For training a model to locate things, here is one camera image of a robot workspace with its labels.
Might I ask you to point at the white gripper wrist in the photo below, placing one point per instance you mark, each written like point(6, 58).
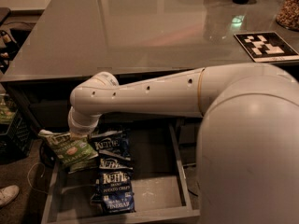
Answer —
point(81, 127)

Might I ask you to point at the green jalapeno chip bag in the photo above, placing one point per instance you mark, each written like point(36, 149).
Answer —
point(69, 150)

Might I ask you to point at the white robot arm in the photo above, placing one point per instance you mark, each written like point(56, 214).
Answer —
point(247, 153)

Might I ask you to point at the grey top left drawer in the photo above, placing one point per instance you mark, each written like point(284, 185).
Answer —
point(51, 114)

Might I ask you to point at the rear blue chip bag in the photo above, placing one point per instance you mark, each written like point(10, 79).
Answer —
point(112, 142)

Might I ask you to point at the middle blue chip bag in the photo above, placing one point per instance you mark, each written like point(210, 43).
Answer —
point(108, 163)

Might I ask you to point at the green bag in crate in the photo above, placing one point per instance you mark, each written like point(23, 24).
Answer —
point(7, 109)

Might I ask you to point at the front blue vinegar chip bag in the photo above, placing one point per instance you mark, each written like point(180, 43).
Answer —
point(116, 191)

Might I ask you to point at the open grey middle drawer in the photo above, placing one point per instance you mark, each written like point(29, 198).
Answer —
point(159, 185)

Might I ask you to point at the grey cabinet with counter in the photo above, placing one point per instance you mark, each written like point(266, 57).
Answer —
point(137, 40)

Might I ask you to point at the black plastic crate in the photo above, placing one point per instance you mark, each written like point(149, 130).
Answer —
point(15, 138)

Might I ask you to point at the white shoe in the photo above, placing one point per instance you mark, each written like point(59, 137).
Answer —
point(8, 194)

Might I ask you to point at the black white fiducial marker board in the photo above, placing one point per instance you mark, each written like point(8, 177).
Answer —
point(267, 47)

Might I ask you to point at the glass jar of snacks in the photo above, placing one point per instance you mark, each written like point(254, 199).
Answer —
point(288, 16)

